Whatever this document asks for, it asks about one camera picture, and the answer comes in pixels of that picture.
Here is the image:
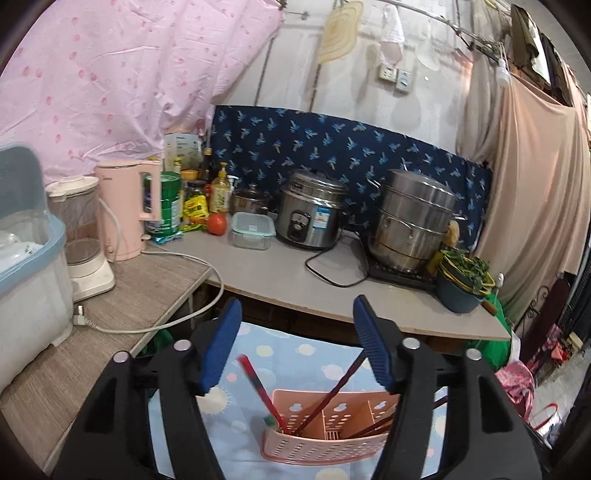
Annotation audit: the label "yellow snack packet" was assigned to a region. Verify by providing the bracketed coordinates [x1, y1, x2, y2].
[183, 194, 209, 221]

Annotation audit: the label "small steel pot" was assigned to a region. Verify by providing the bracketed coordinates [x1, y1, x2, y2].
[230, 184, 273, 217]

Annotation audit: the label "steel rice cooker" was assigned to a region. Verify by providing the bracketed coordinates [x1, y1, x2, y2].
[276, 168, 349, 251]

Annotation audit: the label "pink floral cloth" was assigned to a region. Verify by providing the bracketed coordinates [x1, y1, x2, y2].
[496, 360, 536, 421]

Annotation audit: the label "black power cord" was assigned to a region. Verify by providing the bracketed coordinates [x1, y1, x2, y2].
[305, 231, 370, 289]

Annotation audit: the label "glass container green lid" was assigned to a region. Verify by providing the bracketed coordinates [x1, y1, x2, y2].
[229, 212, 277, 251]

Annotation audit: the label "white kettle cable with plug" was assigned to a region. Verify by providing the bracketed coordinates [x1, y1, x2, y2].
[73, 198, 225, 334]

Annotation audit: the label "black induction cooker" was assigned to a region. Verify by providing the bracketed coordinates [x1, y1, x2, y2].
[365, 258, 444, 291]

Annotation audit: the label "steel steamer pot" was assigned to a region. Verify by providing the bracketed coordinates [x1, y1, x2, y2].
[367, 168, 467, 273]

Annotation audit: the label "dark blue floral cloth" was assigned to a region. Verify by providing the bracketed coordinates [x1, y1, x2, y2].
[209, 105, 494, 259]

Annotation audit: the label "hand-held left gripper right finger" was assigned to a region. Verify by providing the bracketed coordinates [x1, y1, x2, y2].
[352, 294, 543, 480]

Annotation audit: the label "bright red chopstick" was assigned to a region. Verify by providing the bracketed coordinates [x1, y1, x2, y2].
[238, 354, 289, 435]

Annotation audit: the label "dark hanging clothes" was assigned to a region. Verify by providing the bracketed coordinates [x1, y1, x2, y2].
[508, 0, 591, 121]

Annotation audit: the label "pink plastic utensil holder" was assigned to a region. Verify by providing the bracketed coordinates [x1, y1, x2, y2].
[260, 389, 402, 464]

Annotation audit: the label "pink electric kettle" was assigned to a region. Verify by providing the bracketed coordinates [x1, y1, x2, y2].
[95, 158, 163, 261]

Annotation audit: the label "wooden side counter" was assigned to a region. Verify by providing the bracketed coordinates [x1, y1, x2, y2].
[0, 251, 213, 467]

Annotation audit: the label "green tin can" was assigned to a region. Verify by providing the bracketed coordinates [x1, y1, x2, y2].
[147, 172, 184, 243]

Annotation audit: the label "yellow oil bottle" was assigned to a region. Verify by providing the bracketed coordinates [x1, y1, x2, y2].
[210, 162, 233, 214]

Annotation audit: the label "dark red chopstick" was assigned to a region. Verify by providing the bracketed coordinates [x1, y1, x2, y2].
[358, 394, 450, 435]
[293, 353, 368, 437]

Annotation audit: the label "white blue-lidded dish box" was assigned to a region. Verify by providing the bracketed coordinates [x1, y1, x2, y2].
[0, 142, 75, 393]

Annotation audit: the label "pink printed curtain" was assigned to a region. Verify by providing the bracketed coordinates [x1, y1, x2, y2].
[0, 0, 287, 195]

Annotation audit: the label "beige curtain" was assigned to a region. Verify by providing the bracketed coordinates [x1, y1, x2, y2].
[457, 46, 591, 319]

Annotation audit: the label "white hanging mesh strainer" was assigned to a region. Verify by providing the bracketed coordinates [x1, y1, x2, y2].
[416, 18, 444, 72]

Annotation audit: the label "green bag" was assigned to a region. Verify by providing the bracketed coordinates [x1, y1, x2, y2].
[489, 295, 520, 370]

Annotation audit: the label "blue planet print tablecloth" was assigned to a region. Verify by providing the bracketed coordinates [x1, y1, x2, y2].
[148, 320, 451, 480]

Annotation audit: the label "white carton box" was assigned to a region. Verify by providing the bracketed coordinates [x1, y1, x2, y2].
[164, 133, 202, 174]

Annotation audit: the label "dark metal chair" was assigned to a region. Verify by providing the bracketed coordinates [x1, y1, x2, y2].
[519, 277, 571, 352]

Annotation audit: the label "beige hanging cutting board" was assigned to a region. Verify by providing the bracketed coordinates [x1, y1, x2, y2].
[316, 0, 365, 65]

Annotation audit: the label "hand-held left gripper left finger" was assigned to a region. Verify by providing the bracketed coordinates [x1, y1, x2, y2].
[51, 296, 244, 480]

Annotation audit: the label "bowl of green vegetables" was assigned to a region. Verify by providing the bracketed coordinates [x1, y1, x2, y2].
[435, 263, 497, 315]

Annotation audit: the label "white blender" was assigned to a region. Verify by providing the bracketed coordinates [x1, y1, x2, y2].
[46, 175, 116, 303]

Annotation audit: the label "grey counter board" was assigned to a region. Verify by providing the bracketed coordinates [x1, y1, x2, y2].
[148, 228, 513, 342]

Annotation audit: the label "green leafy vegetables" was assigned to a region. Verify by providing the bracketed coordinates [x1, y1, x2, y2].
[438, 248, 492, 291]

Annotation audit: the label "white hanging bag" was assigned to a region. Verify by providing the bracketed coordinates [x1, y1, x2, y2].
[379, 4, 407, 65]

